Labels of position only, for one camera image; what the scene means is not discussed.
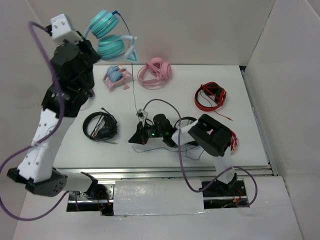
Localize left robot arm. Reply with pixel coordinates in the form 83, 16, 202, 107
7, 32, 105, 200

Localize red white headphones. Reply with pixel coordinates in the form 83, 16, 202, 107
230, 132, 239, 154

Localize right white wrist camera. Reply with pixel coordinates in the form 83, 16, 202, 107
136, 108, 148, 127

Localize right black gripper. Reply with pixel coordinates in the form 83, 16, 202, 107
128, 120, 165, 145

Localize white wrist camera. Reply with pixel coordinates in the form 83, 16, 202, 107
136, 108, 148, 127
50, 14, 79, 46

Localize black headset with microphone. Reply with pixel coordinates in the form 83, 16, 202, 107
82, 107, 118, 144

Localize black headphones with blue cable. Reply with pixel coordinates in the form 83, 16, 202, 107
171, 116, 199, 147

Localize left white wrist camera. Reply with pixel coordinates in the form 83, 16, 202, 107
50, 14, 79, 46

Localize aluminium rail frame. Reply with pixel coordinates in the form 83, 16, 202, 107
54, 65, 273, 180

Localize pink gaming headset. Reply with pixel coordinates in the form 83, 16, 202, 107
137, 57, 172, 90

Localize red black headphones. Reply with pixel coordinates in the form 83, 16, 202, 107
194, 81, 233, 121

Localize white foil-covered panel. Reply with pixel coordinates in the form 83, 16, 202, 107
113, 179, 204, 216

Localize teal cat ear headphones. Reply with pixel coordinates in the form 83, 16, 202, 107
84, 10, 138, 63

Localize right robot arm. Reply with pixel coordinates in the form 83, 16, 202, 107
128, 113, 238, 196

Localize pink blue cat headphones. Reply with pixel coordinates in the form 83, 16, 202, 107
102, 65, 132, 90

